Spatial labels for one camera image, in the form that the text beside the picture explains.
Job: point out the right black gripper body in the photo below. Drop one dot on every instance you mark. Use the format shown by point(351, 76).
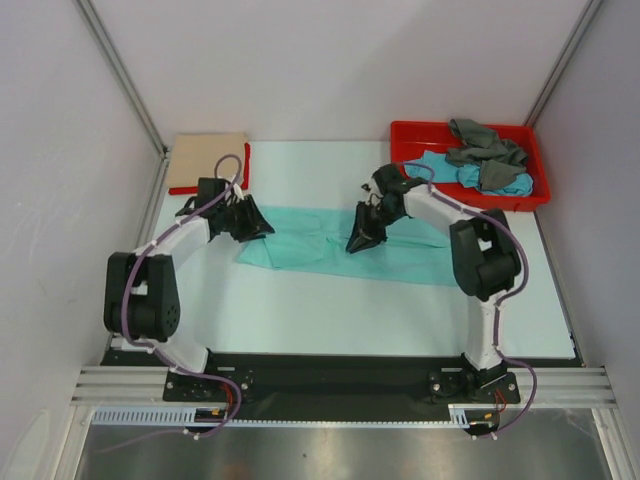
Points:
point(386, 216)

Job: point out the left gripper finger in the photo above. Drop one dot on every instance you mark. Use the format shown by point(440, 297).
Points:
point(253, 230)
point(251, 217)

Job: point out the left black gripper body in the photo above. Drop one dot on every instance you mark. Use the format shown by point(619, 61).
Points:
point(234, 216)

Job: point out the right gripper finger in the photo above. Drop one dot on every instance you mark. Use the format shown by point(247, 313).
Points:
point(362, 219)
point(361, 240)

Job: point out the mint green t shirt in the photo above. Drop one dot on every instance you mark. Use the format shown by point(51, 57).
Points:
point(314, 241)

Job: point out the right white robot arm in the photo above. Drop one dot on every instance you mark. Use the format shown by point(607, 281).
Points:
point(486, 257)

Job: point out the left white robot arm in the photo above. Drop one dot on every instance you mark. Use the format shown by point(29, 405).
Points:
point(142, 301)

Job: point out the red plastic bin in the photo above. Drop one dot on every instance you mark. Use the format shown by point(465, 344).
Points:
point(410, 139)

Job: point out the blue t shirt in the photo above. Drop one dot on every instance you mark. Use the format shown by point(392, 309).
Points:
point(434, 166)

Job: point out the folded red t shirt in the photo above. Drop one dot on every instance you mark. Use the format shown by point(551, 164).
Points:
point(185, 190)

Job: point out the folded beige t shirt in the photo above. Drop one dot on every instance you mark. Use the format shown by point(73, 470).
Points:
point(195, 155)

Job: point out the grey t shirt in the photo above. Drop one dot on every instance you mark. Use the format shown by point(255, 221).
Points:
point(497, 163)

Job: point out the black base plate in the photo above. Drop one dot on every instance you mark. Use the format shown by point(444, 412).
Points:
point(308, 388)

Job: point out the left white cable duct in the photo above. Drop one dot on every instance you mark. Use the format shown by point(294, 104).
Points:
point(193, 417)

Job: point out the white cable duct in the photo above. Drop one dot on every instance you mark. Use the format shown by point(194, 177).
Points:
point(193, 417)
point(477, 419)

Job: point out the right white cable duct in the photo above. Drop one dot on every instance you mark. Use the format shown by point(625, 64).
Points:
point(477, 419)

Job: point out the left aluminium frame post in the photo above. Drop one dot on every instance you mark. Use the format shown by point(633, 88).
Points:
point(108, 49)

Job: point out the aluminium frame post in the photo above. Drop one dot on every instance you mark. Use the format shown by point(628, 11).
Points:
point(578, 33)
point(108, 49)

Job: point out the aluminium front rail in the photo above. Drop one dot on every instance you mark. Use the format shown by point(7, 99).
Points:
point(556, 387)

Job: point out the right aluminium frame post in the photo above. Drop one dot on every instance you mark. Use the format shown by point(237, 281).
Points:
point(578, 33)

